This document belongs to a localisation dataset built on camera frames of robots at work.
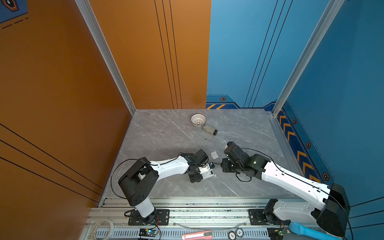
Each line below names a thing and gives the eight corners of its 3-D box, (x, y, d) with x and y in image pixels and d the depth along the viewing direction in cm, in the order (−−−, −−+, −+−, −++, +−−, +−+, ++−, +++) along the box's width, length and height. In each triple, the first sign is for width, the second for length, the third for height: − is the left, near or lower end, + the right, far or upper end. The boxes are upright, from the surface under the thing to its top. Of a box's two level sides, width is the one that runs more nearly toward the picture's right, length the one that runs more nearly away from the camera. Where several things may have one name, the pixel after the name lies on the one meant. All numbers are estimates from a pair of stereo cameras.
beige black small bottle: (202, 130, 110) (202, 127, 108) (205, 126, 113) (205, 123, 110) (214, 137, 107) (214, 134, 104) (217, 133, 109) (218, 130, 106)
